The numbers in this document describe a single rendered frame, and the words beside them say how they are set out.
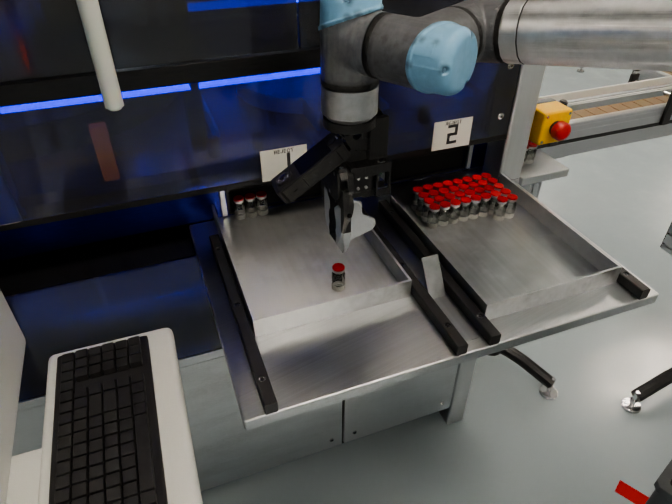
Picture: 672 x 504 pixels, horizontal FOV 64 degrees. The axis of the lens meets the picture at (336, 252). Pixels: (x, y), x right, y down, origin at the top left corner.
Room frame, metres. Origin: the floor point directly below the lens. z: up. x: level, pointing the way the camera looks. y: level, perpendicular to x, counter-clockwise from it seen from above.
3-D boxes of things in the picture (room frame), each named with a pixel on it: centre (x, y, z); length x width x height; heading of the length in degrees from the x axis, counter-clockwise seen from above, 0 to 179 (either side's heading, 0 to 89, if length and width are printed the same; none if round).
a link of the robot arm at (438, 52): (0.63, -0.11, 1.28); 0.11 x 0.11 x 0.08; 50
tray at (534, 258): (0.80, -0.29, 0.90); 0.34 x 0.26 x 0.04; 21
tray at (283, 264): (0.77, 0.06, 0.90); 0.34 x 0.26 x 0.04; 21
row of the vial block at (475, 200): (0.88, -0.26, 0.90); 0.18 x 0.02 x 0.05; 111
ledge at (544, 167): (1.13, -0.45, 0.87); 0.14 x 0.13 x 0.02; 21
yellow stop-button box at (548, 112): (1.09, -0.45, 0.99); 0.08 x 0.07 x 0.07; 21
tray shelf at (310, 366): (0.76, -0.12, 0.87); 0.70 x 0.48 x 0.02; 111
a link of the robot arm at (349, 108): (0.68, -0.02, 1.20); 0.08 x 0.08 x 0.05
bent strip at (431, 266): (0.62, -0.18, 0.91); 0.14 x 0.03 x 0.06; 21
